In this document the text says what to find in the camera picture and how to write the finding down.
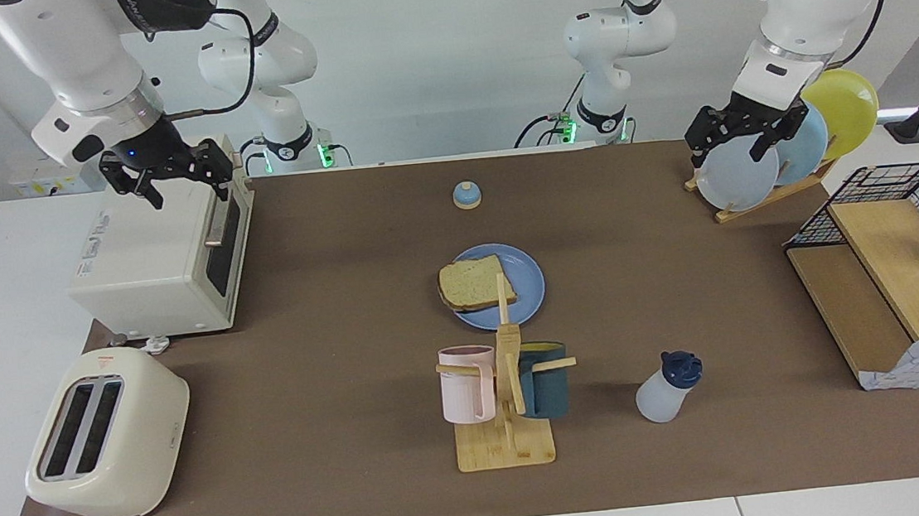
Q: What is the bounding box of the pink mug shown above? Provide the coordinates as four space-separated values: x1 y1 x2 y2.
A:
437 343 502 427

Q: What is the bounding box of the dark teal mug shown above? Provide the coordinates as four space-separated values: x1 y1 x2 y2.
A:
515 340 573 422

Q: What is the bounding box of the white wall outlet box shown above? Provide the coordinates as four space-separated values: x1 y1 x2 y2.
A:
6 152 93 200

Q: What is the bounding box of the squeeze bottle with blue cap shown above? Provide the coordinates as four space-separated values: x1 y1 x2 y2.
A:
631 347 708 426

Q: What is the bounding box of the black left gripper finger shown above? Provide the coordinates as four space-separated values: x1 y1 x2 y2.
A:
682 106 733 170
745 113 813 163

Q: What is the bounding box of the wooden mug tree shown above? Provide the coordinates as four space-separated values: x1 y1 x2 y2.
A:
428 266 586 475

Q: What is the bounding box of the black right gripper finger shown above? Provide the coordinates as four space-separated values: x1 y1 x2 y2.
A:
98 147 167 215
187 135 237 205

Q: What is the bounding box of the wooden plate rack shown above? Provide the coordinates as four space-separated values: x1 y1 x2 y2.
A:
681 133 846 227

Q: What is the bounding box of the light blue plate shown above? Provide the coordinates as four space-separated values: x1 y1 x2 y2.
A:
771 103 834 186

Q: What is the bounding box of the cream toaster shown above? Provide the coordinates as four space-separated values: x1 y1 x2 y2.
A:
12 327 201 516

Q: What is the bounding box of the white toaster oven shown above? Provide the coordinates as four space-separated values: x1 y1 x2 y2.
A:
55 130 267 346

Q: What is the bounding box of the grey plate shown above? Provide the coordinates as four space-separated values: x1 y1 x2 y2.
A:
691 131 785 215

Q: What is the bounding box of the bread slice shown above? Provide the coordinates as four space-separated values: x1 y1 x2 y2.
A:
435 253 520 316

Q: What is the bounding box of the wooden shelf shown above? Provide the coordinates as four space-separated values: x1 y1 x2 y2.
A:
781 195 919 397

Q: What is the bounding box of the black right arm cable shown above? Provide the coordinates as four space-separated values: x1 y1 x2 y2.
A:
151 2 263 120

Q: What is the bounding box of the yellow plate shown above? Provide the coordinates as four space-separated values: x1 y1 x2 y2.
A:
798 65 884 164

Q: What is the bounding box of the brown table mat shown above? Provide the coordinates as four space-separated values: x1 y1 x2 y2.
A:
0 117 919 516

